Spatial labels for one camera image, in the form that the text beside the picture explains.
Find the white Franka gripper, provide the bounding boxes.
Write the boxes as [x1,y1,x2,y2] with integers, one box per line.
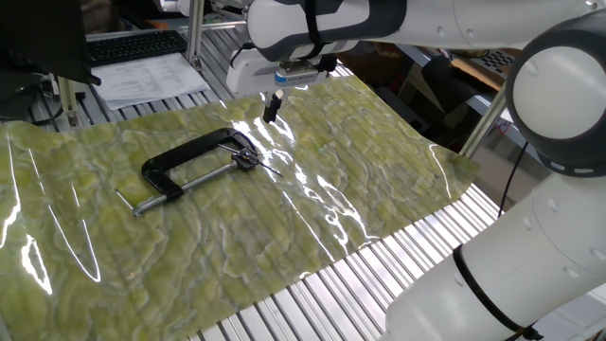
[225,46,286,123]

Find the black C-clamp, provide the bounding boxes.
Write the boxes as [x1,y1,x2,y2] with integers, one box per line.
[115,127,259,219]

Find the white printed paper sheets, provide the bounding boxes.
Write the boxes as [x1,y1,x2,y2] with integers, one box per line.
[90,51,211,111]

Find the black keyboard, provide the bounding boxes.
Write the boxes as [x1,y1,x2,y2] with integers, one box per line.
[86,29,189,68]

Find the green marble pattern mat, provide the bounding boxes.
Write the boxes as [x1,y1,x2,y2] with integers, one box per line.
[0,75,482,341]

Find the checkerboard calibration board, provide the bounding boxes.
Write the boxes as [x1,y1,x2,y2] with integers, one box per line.
[475,48,516,72]

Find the black monitor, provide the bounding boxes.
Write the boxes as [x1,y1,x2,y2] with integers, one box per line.
[0,0,102,86]

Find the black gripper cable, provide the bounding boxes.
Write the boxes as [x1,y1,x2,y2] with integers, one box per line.
[229,41,257,70]

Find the aluminium frame post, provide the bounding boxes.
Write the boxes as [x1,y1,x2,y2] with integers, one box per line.
[458,84,508,160]
[56,75,80,128]
[185,0,205,72]

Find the thin black hanging cable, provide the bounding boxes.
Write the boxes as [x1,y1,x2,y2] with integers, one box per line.
[496,139,529,219]

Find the black cable strap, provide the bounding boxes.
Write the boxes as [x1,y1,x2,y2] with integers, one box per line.
[452,243,544,341]

